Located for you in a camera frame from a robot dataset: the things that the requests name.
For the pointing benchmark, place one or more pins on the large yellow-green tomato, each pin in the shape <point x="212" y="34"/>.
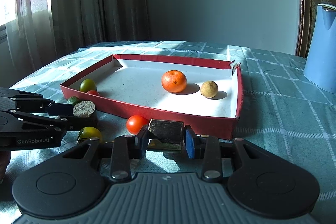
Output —
<point x="87" y="133"/>

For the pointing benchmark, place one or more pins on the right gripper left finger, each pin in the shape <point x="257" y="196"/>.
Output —
<point x="124" y="149"/>

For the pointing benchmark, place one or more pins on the patterned beige curtain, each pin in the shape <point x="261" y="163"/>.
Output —
<point x="40" y="31"/>

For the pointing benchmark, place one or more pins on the person's left hand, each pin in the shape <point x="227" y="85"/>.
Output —
<point x="5" y="158"/>

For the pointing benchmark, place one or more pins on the orange mandarin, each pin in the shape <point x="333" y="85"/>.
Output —
<point x="174" y="81"/>

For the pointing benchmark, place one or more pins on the small green tomato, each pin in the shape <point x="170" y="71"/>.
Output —
<point x="87" y="85"/>

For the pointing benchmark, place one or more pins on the teal plaid tablecloth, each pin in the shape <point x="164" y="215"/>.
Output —
<point x="282" y="111"/>

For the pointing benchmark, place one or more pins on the dark eggplant chunk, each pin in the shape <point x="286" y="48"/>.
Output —
<point x="165" y="136"/>

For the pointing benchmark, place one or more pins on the blue electric kettle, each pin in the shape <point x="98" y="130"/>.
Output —
<point x="321" y="64"/>

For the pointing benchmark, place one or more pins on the red shallow cardboard box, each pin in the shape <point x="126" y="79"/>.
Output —
<point x="130" y="84"/>

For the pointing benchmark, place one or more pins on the green cucumber piece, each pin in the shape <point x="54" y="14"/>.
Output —
<point x="73" y="100"/>

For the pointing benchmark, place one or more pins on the brown wooden door frame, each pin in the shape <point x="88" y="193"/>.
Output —
<point x="304" y="31"/>

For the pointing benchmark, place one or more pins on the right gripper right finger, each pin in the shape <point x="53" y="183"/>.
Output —
<point x="208" y="149"/>

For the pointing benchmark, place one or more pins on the red cherry tomato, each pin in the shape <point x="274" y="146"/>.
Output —
<point x="93" y="92"/>
<point x="135" y="123"/>

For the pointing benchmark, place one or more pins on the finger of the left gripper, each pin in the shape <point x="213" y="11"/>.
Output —
<point x="53" y="108"/>
<point x="74" y="123"/>

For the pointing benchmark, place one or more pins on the round brown longan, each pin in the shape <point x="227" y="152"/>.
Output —
<point x="209" y="89"/>

